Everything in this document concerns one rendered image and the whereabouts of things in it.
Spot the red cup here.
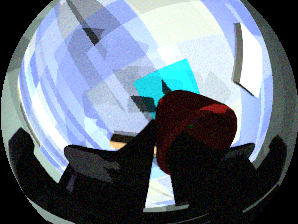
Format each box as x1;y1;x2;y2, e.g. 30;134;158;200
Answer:
154;89;238;175

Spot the light wooden bar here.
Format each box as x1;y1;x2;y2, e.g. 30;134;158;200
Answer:
109;133;156;153

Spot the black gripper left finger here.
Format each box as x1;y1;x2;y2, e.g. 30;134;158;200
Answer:
64;119;157;208

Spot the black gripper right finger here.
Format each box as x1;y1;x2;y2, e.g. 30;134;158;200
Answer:
165;131;255;206

